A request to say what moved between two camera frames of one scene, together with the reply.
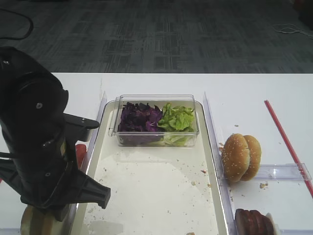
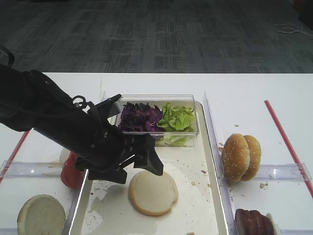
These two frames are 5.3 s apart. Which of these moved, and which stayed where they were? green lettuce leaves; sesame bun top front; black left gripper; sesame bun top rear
Moved: black left gripper
Stayed: sesame bun top rear; sesame bun top front; green lettuce leaves
